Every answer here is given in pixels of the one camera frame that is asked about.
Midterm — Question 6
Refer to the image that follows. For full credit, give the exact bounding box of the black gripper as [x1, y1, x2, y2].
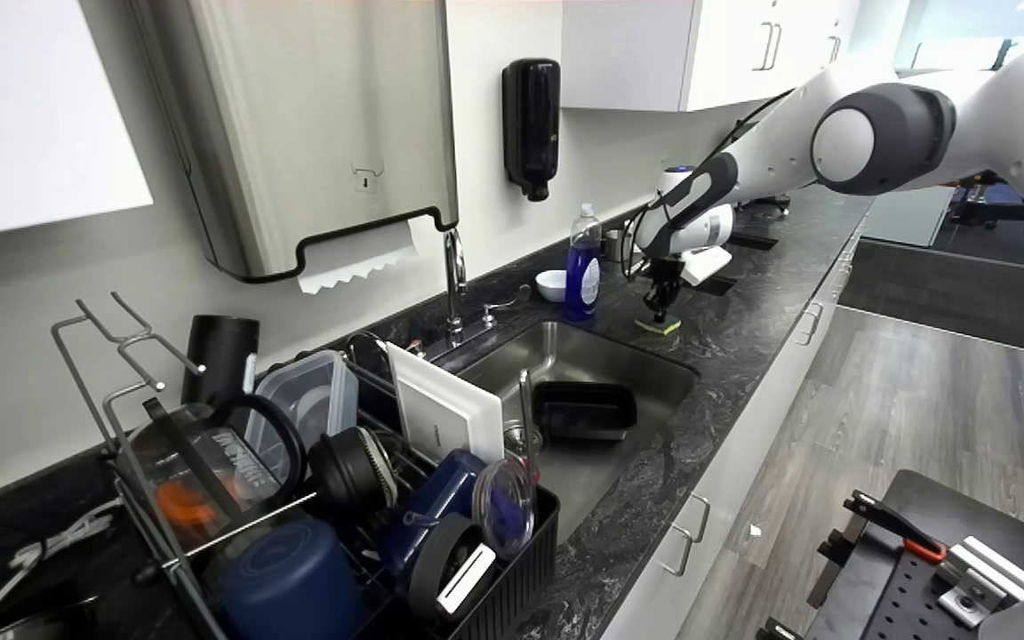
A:
[639, 248, 690, 325]

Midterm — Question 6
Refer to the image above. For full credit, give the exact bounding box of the small black counter mat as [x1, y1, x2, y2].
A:
[731, 227, 783, 256]

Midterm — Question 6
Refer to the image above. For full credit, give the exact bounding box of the small steel cup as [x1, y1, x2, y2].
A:
[597, 225, 632, 266]

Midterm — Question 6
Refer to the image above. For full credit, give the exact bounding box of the blue dish soap bottle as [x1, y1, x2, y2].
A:
[561, 203, 607, 323]

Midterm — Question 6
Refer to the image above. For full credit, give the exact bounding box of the stainless steel sink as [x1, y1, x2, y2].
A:
[415, 317, 706, 547]

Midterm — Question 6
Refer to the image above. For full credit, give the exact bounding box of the small white bowl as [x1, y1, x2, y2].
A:
[530, 266, 572, 305]

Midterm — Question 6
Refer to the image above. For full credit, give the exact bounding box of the black plastic food tray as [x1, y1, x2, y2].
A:
[527, 375, 639, 451]

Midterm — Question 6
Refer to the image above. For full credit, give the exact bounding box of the black coffee machine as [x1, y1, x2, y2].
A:
[732, 192, 792, 225]

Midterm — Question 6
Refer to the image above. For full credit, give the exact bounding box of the white lower cabinet run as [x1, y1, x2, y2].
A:
[597, 218, 874, 640]

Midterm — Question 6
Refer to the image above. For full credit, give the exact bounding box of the chrome faucet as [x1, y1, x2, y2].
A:
[419, 225, 537, 366]

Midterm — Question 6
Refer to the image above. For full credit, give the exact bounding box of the white square plate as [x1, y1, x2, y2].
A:
[377, 337, 510, 470]

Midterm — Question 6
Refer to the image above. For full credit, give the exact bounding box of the round purple tinted lid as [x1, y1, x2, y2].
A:
[470, 451, 545, 557]

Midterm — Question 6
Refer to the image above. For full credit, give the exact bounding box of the white upper cabinet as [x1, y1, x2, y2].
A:
[560, 0, 866, 117]
[0, 0, 158, 244]

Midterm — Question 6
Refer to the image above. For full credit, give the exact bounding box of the dark floor mat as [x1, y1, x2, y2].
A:
[836, 233, 1024, 359]

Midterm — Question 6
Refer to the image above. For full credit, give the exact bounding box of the blue plastic container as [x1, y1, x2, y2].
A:
[381, 444, 490, 572]

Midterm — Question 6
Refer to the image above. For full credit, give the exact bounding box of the black dish rack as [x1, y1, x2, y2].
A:
[108, 340, 561, 640]

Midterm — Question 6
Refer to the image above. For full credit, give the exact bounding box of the black clamp orange trigger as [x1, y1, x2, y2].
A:
[844, 489, 955, 570]

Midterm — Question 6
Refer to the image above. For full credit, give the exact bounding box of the white paper towel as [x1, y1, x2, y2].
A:
[297, 214, 435, 299]

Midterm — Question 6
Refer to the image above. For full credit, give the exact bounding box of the grey metal clamp bar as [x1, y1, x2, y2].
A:
[803, 527, 874, 615]

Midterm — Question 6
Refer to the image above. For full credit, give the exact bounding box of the black desk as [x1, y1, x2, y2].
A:
[950, 175, 1024, 227]

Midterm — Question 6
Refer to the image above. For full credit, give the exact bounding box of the black round pot lid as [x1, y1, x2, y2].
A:
[305, 421, 402, 520]

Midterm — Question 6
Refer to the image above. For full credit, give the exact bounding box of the clear container dark rim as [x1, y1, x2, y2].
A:
[254, 347, 363, 477]

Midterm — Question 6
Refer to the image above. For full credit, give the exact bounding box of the steel paper towel dispenser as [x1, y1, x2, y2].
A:
[136, 0, 464, 284]

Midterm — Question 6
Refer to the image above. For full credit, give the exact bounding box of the black perforated platform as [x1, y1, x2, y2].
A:
[758, 464, 1024, 640]

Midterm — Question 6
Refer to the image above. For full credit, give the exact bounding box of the black cylindrical cup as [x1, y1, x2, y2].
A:
[181, 314, 262, 418]

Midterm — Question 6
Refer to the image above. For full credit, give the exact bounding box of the dark blue plastic tub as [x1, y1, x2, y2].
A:
[222, 510, 368, 640]

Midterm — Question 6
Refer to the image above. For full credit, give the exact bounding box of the clear jug black rim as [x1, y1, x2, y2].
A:
[118, 391, 311, 555]

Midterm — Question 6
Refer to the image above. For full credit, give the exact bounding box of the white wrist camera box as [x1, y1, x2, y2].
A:
[681, 240, 737, 289]

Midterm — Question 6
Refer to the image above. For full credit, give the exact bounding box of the steel drawer handle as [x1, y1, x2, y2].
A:
[677, 493, 715, 547]
[654, 527, 696, 583]

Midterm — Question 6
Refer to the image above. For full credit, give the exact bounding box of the black wall soap dispenser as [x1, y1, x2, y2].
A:
[498, 52, 567, 206]

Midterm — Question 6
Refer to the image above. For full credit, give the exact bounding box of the silver metal bracket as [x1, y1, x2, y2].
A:
[937, 534, 1024, 631]

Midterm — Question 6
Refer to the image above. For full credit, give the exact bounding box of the metal wire rack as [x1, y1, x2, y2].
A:
[48, 289, 215, 477]

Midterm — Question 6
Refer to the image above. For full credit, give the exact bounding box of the white cord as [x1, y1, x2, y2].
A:
[0, 493, 126, 637]

